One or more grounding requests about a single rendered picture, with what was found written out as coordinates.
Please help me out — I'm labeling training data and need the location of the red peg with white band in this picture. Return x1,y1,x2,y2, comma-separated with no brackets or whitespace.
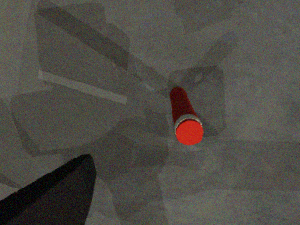
169,86,203,146

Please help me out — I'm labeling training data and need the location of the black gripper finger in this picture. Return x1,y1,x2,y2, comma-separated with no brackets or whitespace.
0,154,97,225

